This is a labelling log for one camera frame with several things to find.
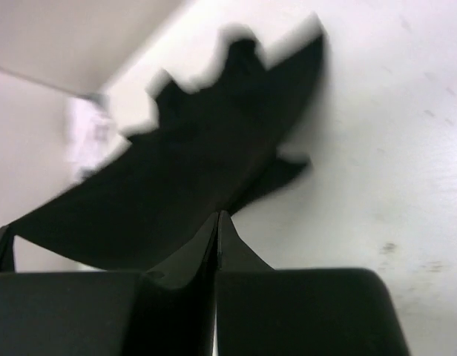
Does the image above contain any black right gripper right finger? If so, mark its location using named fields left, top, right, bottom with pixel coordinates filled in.
left=215, top=212, right=410, bottom=355

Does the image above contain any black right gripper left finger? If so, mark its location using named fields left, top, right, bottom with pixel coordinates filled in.
left=0, top=214, right=218, bottom=355

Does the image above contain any black tank top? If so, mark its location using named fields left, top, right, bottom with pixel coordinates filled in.
left=0, top=35, right=324, bottom=272

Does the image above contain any folded white tank top stack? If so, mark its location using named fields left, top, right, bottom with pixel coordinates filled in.
left=65, top=93, right=118, bottom=184

